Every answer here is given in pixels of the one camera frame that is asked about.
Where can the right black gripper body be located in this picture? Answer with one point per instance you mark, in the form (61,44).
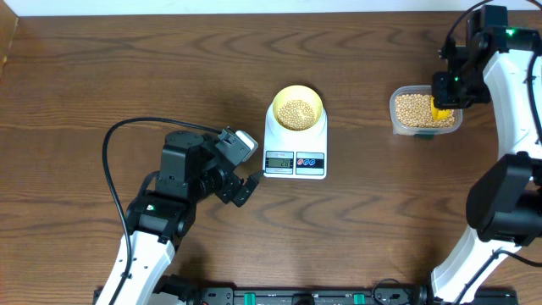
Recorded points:
(461,90)

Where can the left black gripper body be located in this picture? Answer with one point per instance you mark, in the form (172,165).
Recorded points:
(209,179)

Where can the yellow measuring scoop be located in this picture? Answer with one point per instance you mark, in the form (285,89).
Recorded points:
(439,114)

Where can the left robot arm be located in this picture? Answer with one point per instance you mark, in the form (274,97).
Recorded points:
(193,167)

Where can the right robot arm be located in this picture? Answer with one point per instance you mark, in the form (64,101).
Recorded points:
(498,64)

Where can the white digital kitchen scale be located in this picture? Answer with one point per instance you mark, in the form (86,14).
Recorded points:
(295,154)

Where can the soybeans in yellow bowl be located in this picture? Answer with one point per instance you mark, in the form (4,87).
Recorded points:
(296,115)

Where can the pale yellow bowl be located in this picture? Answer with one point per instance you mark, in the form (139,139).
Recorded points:
(295,92)

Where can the clear container of soybeans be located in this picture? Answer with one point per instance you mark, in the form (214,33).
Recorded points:
(411,113)

